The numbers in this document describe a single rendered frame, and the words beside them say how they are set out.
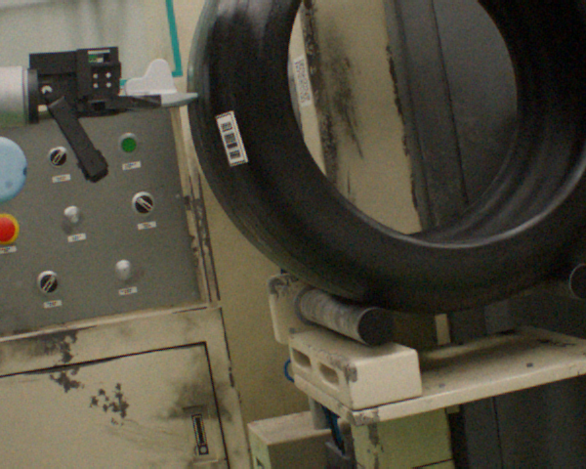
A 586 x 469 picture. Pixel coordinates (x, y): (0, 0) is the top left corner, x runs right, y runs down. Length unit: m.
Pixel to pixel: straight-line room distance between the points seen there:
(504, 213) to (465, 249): 0.32
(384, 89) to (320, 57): 0.11
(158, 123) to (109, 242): 0.21
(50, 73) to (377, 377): 0.53
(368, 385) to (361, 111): 0.51
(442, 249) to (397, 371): 0.15
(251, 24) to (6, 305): 0.81
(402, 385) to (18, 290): 0.80
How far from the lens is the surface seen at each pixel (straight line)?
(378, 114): 1.90
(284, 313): 1.85
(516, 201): 1.85
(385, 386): 1.53
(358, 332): 1.52
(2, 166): 1.40
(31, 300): 2.12
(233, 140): 1.48
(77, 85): 1.55
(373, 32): 1.91
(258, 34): 1.49
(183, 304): 2.14
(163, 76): 1.57
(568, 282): 1.61
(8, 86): 1.54
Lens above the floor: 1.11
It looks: 3 degrees down
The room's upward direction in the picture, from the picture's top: 9 degrees counter-clockwise
